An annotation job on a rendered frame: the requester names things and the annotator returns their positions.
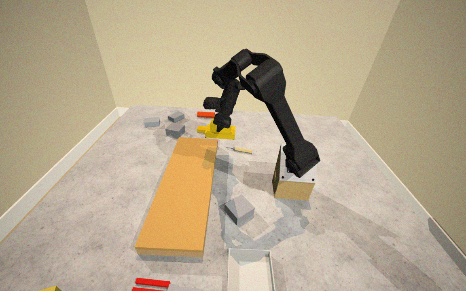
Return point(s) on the orange rectangular panel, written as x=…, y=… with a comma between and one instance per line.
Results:
x=177, y=221

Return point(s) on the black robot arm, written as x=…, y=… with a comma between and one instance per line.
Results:
x=267, y=83

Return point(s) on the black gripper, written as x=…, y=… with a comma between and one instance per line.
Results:
x=222, y=118

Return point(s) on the white open rectangular tray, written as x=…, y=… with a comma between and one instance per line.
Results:
x=250, y=270

